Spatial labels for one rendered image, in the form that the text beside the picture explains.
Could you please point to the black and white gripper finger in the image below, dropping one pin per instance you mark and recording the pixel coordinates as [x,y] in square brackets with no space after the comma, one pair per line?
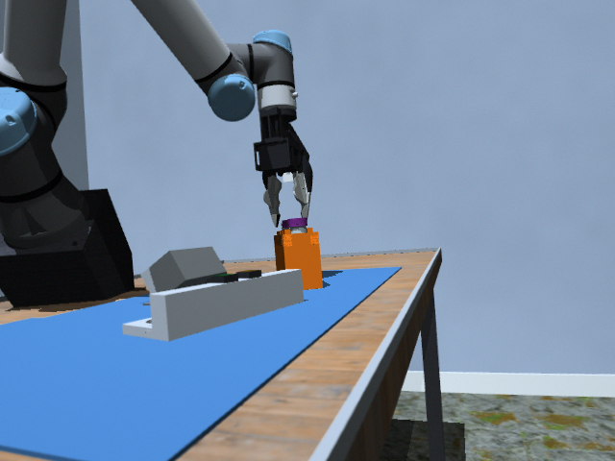
[271,196]
[303,186]

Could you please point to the blue flat mat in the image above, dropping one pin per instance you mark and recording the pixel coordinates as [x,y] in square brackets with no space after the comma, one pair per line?
[73,387]

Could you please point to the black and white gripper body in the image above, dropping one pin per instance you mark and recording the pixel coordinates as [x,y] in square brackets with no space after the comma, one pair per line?
[277,157]

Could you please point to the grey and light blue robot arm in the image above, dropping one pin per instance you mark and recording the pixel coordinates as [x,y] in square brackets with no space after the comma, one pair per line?
[36,203]

